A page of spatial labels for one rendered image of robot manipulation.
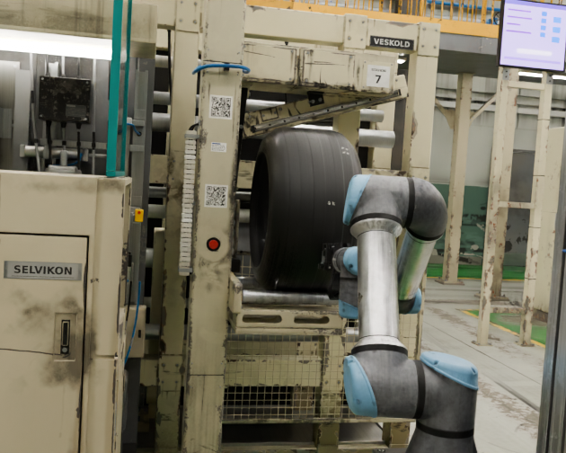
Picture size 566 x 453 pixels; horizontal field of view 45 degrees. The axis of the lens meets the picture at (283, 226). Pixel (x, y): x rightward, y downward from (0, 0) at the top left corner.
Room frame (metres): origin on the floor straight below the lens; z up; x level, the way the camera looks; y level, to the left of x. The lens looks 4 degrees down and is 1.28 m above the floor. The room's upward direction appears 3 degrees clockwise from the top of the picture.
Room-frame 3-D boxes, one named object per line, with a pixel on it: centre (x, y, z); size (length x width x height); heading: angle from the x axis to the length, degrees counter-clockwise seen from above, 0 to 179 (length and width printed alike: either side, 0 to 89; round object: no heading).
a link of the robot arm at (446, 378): (1.36, -0.35, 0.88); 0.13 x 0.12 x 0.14; 92
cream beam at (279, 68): (2.70, -0.07, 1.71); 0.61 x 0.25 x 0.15; 101
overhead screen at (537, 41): (5.73, -1.96, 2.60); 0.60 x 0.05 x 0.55; 102
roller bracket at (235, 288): (2.35, 0.17, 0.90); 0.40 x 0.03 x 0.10; 11
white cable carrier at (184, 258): (2.26, 0.32, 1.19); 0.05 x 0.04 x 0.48; 11
